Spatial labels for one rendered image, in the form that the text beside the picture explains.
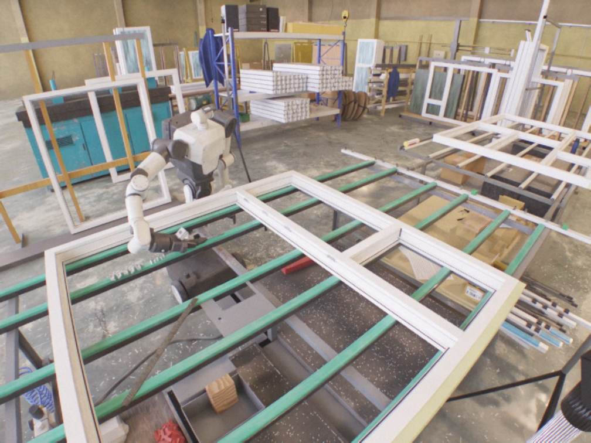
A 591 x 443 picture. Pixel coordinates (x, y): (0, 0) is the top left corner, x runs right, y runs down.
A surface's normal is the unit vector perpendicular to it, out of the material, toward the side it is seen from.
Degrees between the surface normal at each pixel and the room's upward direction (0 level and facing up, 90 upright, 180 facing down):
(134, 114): 90
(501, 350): 0
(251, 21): 90
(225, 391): 90
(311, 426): 0
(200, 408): 90
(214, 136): 62
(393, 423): 0
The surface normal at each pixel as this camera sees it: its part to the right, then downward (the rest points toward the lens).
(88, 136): 0.63, 0.40
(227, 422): 0.00, -0.86
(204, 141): 0.75, -0.16
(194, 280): 0.48, -0.34
